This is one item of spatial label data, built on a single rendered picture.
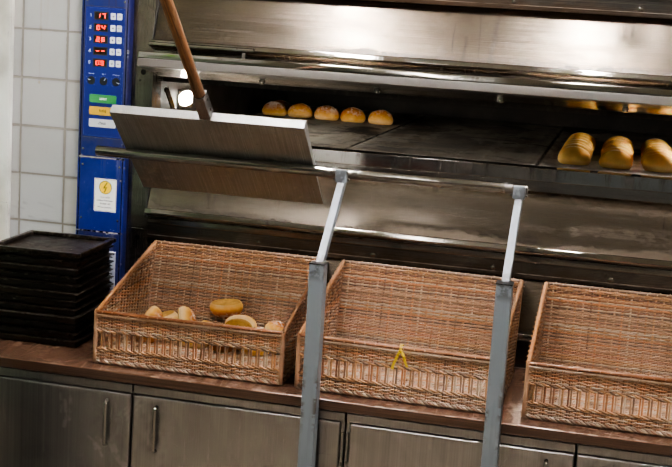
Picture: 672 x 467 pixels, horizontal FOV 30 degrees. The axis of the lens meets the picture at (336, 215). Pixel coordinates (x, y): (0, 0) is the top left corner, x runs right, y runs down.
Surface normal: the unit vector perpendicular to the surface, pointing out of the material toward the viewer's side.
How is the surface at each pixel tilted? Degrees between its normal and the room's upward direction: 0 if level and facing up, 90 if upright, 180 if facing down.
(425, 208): 70
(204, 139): 138
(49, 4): 90
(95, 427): 90
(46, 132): 90
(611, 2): 90
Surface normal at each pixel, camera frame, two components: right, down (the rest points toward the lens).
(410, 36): -0.19, -0.20
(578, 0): -0.23, 0.15
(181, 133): -0.20, 0.83
